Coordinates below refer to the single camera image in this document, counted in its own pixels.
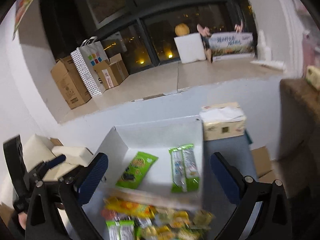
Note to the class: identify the tissue pack on shelf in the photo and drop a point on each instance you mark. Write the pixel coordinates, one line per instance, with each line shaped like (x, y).
(313, 77)

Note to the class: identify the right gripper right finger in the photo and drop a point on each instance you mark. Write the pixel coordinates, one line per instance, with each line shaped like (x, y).
(273, 220)

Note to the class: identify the round yellow pomelo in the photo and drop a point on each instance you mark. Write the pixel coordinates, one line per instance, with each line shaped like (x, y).
(182, 29)

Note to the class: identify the white dotted shopping bag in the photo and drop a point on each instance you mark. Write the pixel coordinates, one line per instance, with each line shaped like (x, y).
(89, 54)

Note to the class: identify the tissue pack on table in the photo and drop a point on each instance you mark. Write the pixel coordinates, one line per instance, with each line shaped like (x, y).
(222, 121)

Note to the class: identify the small open cardboard box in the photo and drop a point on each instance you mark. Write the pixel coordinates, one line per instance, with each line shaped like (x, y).
(111, 72)

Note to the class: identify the brown wooden side shelf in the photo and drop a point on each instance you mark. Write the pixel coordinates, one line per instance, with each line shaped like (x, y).
(297, 160)

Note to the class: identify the yellow orange snack bag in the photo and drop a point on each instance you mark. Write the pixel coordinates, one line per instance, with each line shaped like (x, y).
(129, 208)

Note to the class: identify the white plastic bottle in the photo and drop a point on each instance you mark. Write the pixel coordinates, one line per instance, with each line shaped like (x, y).
(264, 52)

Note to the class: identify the cream sofa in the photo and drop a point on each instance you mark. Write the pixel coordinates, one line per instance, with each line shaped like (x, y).
(37, 149)

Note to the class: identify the person's left hand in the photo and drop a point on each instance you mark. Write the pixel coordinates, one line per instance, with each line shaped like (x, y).
(22, 218)

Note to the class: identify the green seaweed snack packet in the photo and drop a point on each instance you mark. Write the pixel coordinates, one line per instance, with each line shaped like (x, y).
(136, 170)

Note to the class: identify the white cardboard organizer box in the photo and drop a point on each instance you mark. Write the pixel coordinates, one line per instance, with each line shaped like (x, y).
(123, 142)

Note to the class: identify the large brown cardboard box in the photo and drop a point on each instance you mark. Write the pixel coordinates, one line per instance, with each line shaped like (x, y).
(70, 83)

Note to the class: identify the green twin snack packet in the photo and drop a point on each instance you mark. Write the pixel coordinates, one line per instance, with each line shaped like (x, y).
(185, 174)

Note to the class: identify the cardboard box on floor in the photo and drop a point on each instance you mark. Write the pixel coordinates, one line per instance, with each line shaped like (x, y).
(263, 165)

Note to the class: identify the printed landscape carton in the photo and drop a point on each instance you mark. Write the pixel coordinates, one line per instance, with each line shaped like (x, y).
(231, 45)

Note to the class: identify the white foam block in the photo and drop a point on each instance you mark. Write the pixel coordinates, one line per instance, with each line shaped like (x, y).
(190, 48)

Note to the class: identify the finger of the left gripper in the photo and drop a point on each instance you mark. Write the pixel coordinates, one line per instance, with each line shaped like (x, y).
(48, 165)

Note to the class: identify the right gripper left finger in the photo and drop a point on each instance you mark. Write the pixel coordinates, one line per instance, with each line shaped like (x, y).
(73, 190)

